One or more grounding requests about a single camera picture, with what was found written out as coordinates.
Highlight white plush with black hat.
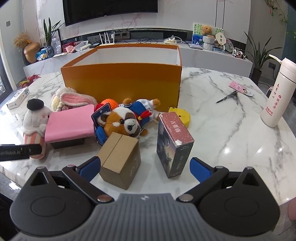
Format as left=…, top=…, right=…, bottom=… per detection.
left=23, top=98, right=52, bottom=159

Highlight brown cardboard box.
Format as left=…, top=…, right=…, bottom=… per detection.
left=98, top=133, right=141, bottom=190

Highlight dark illustrated book box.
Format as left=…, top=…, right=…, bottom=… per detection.
left=157, top=112, right=194, bottom=178

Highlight pink foam block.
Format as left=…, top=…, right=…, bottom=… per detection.
left=45, top=104, right=94, bottom=143

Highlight brown white plush dog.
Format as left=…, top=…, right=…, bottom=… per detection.
left=98, top=98, right=161, bottom=138

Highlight orange crochet ball toy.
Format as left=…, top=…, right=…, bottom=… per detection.
left=94, top=98, right=119, bottom=111

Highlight crochet bunny doll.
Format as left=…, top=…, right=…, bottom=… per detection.
left=51, top=87, right=97, bottom=111

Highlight black box under pink foam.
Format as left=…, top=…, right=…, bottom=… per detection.
left=51, top=138, right=85, bottom=149

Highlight white small carton box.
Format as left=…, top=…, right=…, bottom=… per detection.
left=6, top=87, right=30, bottom=110

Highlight red feather toy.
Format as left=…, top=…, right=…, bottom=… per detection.
left=19, top=74, right=41, bottom=88

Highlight black scissors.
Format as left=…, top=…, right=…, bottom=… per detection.
left=216, top=91, right=237, bottom=103

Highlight pink card package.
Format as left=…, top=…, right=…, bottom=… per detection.
left=229, top=81, right=253, bottom=97

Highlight white thermos bottle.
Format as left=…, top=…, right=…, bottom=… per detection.
left=260, top=54, right=296, bottom=128

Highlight gold vase with dried flowers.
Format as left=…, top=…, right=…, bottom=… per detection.
left=14, top=32, right=41, bottom=64

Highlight white tv console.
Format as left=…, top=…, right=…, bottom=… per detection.
left=23, top=44, right=252, bottom=77

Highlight large orange storage box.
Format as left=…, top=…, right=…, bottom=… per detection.
left=61, top=44, right=182, bottom=112

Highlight green leaf plant in vase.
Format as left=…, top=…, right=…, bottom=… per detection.
left=43, top=18, right=63, bottom=58

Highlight potted green plant right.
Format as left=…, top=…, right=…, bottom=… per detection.
left=244, top=32, right=281, bottom=85

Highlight white wifi router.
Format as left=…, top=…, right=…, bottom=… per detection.
left=99, top=32, right=115, bottom=46

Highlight teddy bear on cups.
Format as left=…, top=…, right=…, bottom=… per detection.
left=202, top=25, right=215, bottom=51

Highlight painted picture board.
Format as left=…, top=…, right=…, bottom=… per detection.
left=192, top=23, right=224, bottom=45

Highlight white power strip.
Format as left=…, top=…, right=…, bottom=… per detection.
left=163, top=36, right=186, bottom=45

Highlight black television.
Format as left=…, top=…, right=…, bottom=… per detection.
left=63, top=0, right=158, bottom=26

